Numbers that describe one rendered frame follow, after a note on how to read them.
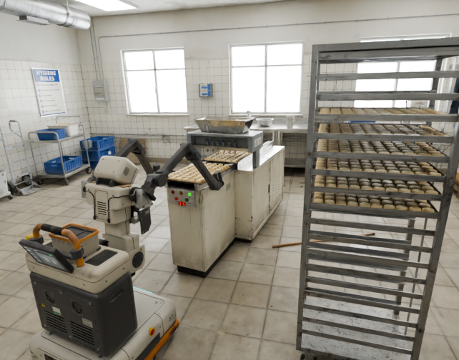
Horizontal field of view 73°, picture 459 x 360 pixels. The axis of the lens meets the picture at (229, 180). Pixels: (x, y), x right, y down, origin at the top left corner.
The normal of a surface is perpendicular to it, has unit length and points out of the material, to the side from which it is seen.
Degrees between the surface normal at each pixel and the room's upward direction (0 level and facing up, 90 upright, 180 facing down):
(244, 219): 90
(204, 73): 90
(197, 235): 90
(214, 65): 90
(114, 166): 47
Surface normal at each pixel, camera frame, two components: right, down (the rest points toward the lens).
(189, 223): -0.40, 0.28
